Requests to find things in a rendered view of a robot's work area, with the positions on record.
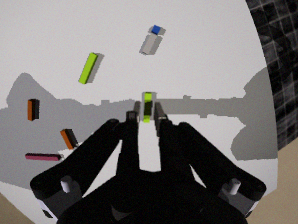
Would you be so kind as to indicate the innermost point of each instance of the pink rod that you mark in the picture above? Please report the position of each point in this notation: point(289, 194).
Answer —
point(49, 157)

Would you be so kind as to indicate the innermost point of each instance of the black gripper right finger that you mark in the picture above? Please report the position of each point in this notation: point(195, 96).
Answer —
point(219, 174)

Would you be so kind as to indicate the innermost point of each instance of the lime green rod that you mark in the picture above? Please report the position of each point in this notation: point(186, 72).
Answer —
point(88, 68)
point(147, 105)

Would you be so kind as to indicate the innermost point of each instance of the grey rod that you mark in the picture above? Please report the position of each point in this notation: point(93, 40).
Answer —
point(149, 44)

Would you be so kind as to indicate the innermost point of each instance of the orange rod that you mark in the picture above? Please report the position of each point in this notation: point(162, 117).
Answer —
point(31, 109)
point(67, 138)

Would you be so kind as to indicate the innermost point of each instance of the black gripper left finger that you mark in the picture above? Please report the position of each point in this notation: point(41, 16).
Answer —
point(58, 188)

